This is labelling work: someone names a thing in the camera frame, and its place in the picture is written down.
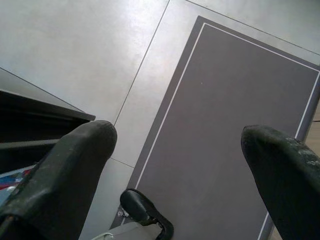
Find black low table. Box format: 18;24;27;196
0;89;97;173

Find red blue printed packet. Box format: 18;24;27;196
0;164;38;208

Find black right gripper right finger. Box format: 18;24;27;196
240;124;320;240

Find grey mat with white border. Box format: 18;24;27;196
109;15;320;240

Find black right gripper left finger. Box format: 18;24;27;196
0;119;118;240

